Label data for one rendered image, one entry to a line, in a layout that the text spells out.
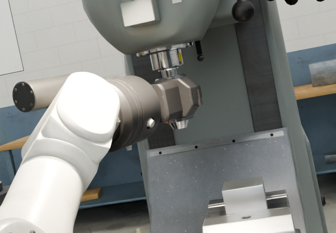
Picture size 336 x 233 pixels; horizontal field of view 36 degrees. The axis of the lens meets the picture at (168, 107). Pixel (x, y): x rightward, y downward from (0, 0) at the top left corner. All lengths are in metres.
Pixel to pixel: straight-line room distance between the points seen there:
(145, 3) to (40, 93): 0.17
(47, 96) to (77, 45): 4.71
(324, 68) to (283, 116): 3.33
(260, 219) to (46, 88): 0.34
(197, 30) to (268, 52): 0.43
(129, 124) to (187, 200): 0.55
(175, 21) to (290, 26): 4.30
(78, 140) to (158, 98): 0.21
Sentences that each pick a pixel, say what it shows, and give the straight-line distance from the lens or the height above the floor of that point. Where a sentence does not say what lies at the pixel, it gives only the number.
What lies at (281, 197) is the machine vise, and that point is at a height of 1.05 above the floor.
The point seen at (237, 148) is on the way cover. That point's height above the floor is 1.08.
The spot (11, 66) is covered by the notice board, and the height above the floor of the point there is 1.60.
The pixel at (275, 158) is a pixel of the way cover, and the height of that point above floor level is 1.05.
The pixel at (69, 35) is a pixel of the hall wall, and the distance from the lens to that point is 5.33.
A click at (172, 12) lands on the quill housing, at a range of 0.68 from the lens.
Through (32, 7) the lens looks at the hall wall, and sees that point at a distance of 5.49.
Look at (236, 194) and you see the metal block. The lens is 0.76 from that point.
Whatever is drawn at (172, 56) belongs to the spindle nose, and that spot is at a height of 1.29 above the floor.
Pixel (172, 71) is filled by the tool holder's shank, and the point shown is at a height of 1.27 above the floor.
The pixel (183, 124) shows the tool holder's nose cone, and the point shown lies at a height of 1.19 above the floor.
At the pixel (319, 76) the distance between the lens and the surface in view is 4.46.
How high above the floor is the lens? 1.28
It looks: 4 degrees down
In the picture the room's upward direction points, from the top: 11 degrees counter-clockwise
